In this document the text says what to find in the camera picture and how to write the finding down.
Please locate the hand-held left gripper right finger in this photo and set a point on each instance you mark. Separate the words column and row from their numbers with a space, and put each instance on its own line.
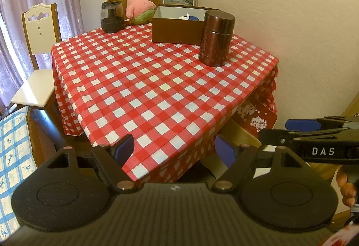
column 225, row 152

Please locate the brown cardboard box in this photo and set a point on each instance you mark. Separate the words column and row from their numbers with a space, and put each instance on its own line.
column 174, row 31

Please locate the glass jar with dark lid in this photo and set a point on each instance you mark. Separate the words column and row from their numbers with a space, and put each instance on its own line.
column 112, row 20

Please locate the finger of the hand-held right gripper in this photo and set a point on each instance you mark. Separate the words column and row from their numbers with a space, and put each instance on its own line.
column 301, row 124
column 280, row 138

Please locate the brown metal canister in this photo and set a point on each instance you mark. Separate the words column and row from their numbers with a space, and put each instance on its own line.
column 216, row 41

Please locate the blue checked bedsheet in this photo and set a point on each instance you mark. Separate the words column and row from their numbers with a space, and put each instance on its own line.
column 14, row 164

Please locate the blue cloth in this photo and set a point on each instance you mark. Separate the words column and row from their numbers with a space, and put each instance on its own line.
column 193, row 19

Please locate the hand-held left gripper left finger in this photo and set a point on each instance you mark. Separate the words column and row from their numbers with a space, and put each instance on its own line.
column 124, row 150

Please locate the red white checked tablecloth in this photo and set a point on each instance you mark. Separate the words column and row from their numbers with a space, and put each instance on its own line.
column 154, row 88

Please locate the wooden stool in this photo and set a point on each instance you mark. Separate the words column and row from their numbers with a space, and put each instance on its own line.
column 241, row 139

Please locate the white wooden chair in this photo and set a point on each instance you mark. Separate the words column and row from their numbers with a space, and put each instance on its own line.
column 39, row 38

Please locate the pink starfish plush toy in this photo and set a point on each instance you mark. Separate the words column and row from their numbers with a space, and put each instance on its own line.
column 138, row 7

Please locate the person's right hand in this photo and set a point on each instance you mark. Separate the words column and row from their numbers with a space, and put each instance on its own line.
column 345, row 187

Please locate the red white printed cloth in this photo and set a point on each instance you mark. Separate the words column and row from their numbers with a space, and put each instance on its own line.
column 345, row 237

